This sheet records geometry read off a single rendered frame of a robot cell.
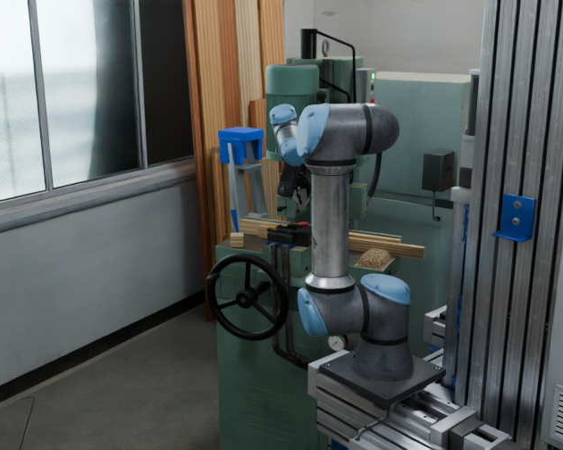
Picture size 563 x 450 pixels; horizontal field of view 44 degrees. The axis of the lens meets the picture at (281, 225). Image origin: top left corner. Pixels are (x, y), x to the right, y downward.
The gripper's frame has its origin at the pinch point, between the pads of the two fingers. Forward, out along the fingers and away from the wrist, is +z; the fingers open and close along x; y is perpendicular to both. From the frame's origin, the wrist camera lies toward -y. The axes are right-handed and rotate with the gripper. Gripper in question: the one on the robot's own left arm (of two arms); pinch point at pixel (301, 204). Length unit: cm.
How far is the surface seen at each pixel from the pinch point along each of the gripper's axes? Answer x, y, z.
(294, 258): -1.5, -14.7, 8.9
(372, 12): 66, 251, 75
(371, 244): -18.0, 7.0, 21.6
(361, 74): -2, 58, -10
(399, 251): -27.8, 6.6, 22.5
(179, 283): 128, 56, 137
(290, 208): 9.7, 8.2, 11.0
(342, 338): -17.3, -24.7, 32.4
